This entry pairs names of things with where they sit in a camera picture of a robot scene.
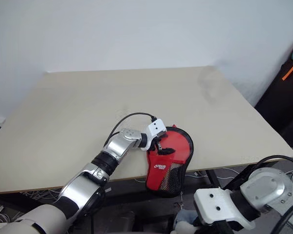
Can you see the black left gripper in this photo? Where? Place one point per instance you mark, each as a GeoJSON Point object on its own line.
{"type": "Point", "coordinates": [155, 145]}

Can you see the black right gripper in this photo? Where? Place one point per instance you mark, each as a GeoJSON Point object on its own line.
{"type": "Point", "coordinates": [222, 229]}

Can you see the red black mesh pouch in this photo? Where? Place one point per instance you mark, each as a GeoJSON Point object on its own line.
{"type": "Point", "coordinates": [178, 146]}

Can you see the blue white plush charm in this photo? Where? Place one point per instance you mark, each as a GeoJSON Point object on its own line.
{"type": "Point", "coordinates": [183, 219]}

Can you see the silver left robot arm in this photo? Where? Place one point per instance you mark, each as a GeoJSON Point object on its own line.
{"type": "Point", "coordinates": [117, 146]}

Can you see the small grey floor tag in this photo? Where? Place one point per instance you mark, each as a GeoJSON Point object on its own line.
{"type": "Point", "coordinates": [108, 190]}

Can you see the black fabric chair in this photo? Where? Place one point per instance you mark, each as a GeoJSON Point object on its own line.
{"type": "Point", "coordinates": [283, 109]}

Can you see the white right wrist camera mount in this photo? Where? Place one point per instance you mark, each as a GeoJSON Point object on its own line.
{"type": "Point", "coordinates": [215, 204]}

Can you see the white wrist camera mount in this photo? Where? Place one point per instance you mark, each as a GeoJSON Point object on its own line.
{"type": "Point", "coordinates": [215, 204]}
{"type": "Point", "coordinates": [156, 126]}

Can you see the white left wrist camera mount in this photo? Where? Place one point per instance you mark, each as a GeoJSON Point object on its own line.
{"type": "Point", "coordinates": [156, 126]}

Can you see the black metal table frame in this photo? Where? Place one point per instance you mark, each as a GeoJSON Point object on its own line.
{"type": "Point", "coordinates": [212, 178]}

